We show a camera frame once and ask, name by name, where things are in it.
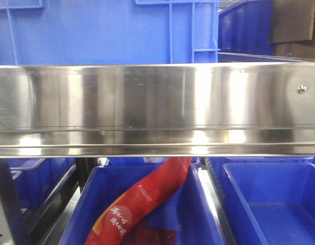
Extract blue bin lower middle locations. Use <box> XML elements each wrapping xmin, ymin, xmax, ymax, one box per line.
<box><xmin>60</xmin><ymin>158</ymin><xmax>223</xmax><ymax>244</ymax></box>

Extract dark blue bin top right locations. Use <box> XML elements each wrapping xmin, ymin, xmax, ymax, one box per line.
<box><xmin>218</xmin><ymin>1</ymin><xmax>273</xmax><ymax>56</ymax></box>

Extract blue bin lower left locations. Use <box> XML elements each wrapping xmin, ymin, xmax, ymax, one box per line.
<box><xmin>8</xmin><ymin>158</ymin><xmax>75</xmax><ymax>209</ymax></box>

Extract blue bin lower right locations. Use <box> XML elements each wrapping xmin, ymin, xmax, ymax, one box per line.
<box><xmin>223</xmin><ymin>163</ymin><xmax>315</xmax><ymax>244</ymax></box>

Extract red snack bag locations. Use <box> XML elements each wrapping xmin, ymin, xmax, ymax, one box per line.
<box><xmin>85</xmin><ymin>157</ymin><xmax>191</xmax><ymax>244</ymax></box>

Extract silver screw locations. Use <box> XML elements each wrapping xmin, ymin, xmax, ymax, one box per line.
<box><xmin>297</xmin><ymin>85</ymin><xmax>307</xmax><ymax>94</ymax></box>

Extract large blue crate top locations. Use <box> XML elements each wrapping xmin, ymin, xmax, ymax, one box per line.
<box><xmin>0</xmin><ymin>1</ymin><xmax>219</xmax><ymax>65</ymax></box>

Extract brown cardboard panel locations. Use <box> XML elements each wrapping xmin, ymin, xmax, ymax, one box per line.
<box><xmin>269</xmin><ymin>0</ymin><xmax>315</xmax><ymax>43</ymax></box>

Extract stainless steel shelf rail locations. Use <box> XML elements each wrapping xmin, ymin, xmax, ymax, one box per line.
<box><xmin>0</xmin><ymin>62</ymin><xmax>315</xmax><ymax>158</ymax></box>

